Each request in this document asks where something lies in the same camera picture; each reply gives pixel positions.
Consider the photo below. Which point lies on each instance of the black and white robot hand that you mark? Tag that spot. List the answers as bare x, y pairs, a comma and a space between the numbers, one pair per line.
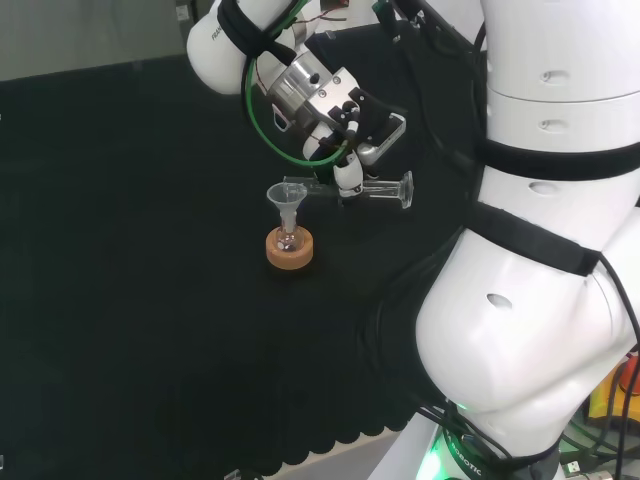
349, 177

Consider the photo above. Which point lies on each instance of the clear graduated cylinder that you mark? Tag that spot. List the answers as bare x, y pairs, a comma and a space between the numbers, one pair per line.
385, 189

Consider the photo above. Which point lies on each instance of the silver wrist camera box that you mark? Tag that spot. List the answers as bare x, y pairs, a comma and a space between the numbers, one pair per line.
387, 137

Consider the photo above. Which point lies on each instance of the small round-bottom glass flask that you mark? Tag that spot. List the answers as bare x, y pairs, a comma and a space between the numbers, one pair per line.
289, 239

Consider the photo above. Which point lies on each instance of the clear cloth clip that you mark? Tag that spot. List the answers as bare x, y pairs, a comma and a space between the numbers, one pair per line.
234, 475

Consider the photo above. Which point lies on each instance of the yellow stop button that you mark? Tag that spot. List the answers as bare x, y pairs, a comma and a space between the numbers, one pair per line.
607, 405

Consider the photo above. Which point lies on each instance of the clear plastic funnel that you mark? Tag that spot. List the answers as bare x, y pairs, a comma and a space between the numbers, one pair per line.
287, 197

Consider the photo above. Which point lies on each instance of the black bench cloth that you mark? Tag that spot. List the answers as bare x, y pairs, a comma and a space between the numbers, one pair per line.
150, 250

